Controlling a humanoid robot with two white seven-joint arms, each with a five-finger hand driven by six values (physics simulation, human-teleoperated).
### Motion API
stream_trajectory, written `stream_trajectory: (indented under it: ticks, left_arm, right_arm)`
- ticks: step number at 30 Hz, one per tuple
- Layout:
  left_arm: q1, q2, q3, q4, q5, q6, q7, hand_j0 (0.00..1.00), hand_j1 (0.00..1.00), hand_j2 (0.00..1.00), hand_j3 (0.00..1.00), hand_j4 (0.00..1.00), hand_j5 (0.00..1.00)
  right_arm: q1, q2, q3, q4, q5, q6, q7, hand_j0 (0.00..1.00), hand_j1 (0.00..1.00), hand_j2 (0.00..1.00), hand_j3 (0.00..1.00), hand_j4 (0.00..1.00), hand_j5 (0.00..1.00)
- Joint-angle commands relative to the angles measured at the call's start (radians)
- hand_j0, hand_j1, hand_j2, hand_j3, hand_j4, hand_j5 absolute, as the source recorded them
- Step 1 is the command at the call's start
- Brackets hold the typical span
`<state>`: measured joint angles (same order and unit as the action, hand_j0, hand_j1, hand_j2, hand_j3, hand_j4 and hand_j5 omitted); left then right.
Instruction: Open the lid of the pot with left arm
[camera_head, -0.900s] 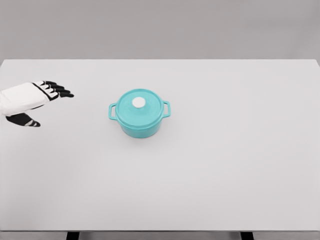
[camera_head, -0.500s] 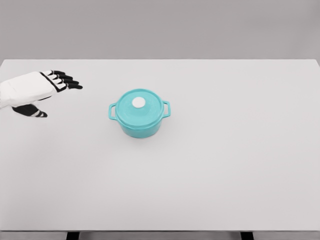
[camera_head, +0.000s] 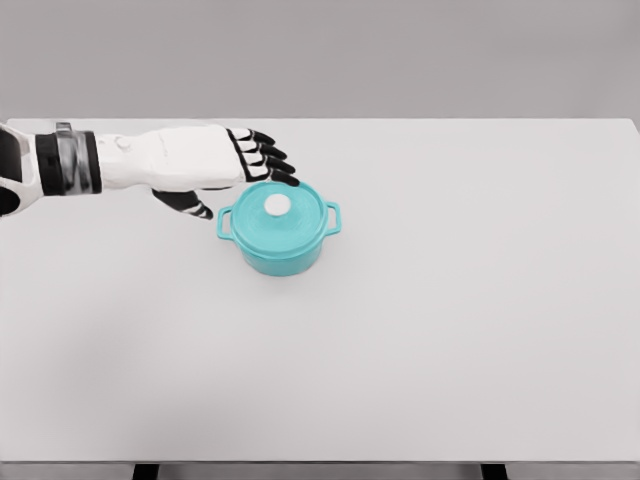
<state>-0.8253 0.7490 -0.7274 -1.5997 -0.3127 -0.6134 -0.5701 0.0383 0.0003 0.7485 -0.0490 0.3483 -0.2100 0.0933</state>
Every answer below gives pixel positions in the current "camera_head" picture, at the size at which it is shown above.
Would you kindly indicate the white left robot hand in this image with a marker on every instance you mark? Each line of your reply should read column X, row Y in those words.
column 192, row 157

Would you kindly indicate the teal pot lid white knob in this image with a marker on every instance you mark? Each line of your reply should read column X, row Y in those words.
column 278, row 220

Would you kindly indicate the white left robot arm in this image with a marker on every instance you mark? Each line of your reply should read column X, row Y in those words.
column 60, row 160

